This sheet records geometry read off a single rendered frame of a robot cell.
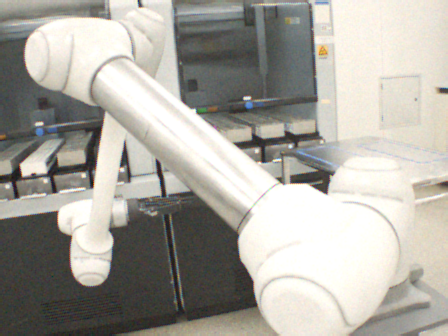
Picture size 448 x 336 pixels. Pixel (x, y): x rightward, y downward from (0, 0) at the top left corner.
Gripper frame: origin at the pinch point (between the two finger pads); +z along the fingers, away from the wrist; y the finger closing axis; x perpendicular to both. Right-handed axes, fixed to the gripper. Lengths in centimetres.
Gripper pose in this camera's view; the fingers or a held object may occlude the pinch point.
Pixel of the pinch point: (191, 201)
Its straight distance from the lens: 125.9
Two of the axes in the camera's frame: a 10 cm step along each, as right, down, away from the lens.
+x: 0.8, 9.7, 2.5
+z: 9.7, -1.4, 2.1
